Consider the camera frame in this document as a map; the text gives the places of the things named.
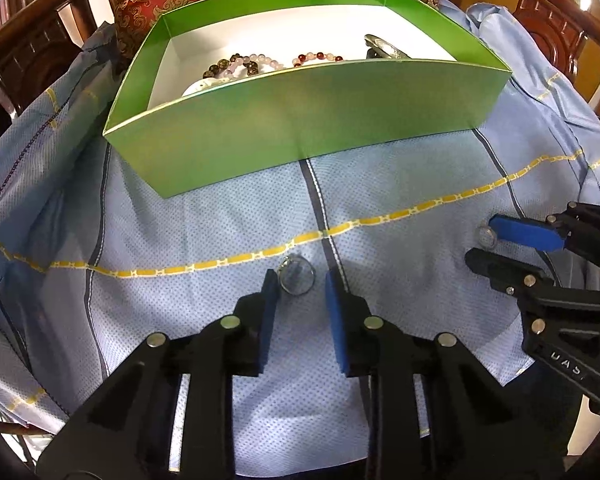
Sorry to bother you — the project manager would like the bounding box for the silver stone ring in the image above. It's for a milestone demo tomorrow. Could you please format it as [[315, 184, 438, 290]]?
[[277, 253, 318, 297]]

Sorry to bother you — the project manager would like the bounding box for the silver bangle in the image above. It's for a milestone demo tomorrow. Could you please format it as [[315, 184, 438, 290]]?
[[364, 34, 408, 60]]

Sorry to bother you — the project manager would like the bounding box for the light blue striped cloth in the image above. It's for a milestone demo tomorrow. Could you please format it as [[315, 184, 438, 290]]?
[[0, 3, 600, 477]]

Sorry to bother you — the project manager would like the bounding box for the green cardboard box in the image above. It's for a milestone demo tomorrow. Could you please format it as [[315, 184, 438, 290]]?
[[104, 0, 510, 197]]

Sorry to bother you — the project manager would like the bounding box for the dark wooden chair frame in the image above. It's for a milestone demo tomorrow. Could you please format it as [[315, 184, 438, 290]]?
[[0, 0, 600, 436]]

